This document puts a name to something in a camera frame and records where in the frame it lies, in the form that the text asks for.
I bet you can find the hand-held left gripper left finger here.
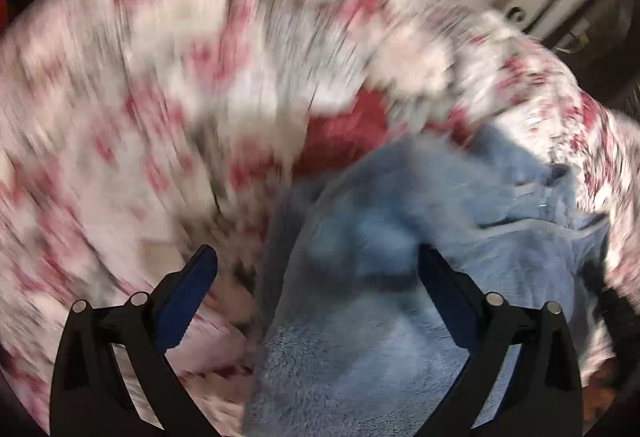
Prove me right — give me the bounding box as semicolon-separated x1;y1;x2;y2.
49;244;220;437

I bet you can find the blue fleece jacket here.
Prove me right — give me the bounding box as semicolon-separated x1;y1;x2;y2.
242;124;617;437

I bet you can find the floral blanket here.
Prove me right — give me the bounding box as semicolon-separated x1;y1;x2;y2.
0;0;640;437

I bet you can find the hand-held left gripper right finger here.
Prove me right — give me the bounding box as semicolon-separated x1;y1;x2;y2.
419;244;586;437

